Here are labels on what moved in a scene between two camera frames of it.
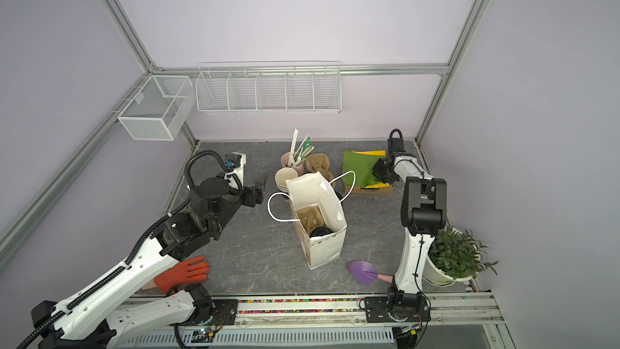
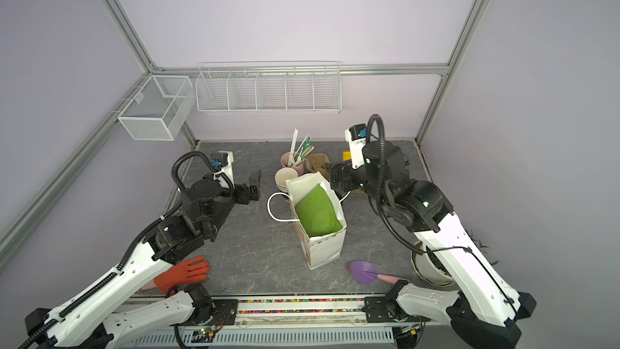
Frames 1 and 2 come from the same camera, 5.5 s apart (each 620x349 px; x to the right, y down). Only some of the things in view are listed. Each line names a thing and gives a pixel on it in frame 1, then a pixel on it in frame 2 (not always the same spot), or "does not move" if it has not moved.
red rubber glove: (181, 272) does not move
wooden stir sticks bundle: (296, 158) does not move
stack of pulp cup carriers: (320, 162) does not move
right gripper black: (376, 172) -> (338, 170)
